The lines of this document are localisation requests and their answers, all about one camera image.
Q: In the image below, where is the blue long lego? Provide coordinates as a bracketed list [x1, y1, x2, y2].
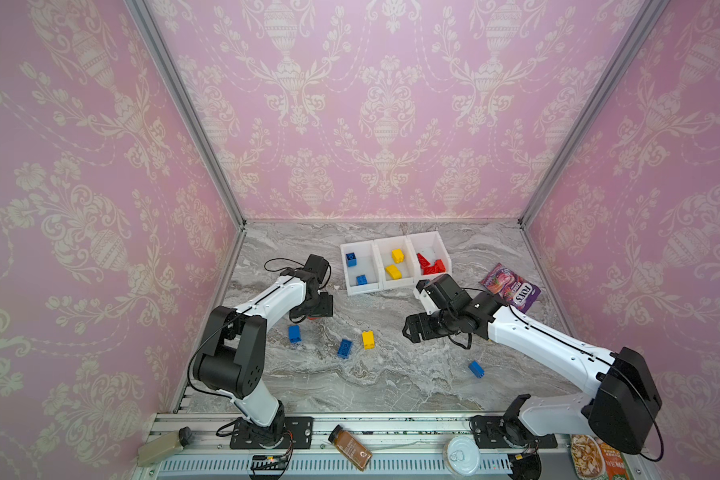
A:
[337, 339, 353, 360]

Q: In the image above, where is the blue lego front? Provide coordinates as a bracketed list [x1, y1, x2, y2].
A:
[468, 361, 485, 378]

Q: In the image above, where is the red long lego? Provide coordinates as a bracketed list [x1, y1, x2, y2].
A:
[416, 253, 431, 269]

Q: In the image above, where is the yellow long lego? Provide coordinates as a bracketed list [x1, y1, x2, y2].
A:
[385, 265, 402, 280]

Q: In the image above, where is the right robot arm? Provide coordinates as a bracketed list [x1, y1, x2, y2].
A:
[402, 293, 662, 455]

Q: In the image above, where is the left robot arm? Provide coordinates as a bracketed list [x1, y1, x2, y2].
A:
[186, 254, 333, 450]

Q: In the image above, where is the white left bin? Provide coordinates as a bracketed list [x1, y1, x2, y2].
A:
[340, 241, 382, 296]

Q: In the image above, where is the white bin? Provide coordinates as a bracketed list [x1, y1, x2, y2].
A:
[373, 236, 415, 290]
[408, 231, 452, 281]
[340, 241, 382, 296]

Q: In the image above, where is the white right bin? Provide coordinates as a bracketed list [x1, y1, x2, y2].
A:
[408, 231, 452, 281]

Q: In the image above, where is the purple candy bag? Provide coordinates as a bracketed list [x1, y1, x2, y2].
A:
[480, 263, 541, 313]

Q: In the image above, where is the white middle bin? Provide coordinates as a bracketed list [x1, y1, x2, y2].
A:
[373, 236, 415, 290]

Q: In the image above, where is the white round lid can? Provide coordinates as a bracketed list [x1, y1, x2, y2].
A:
[443, 435, 481, 477]

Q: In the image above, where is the brown spice jar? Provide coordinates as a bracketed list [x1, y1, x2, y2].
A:
[328, 425, 372, 471]

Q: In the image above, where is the food packet bag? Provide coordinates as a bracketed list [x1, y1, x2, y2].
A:
[570, 434, 631, 480]

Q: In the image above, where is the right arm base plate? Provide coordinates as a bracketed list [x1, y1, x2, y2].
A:
[469, 415, 558, 450]

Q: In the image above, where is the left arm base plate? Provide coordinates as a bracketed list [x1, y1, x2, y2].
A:
[229, 416, 314, 450]

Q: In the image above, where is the aluminium front rail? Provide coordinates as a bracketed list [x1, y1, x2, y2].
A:
[133, 411, 661, 480]

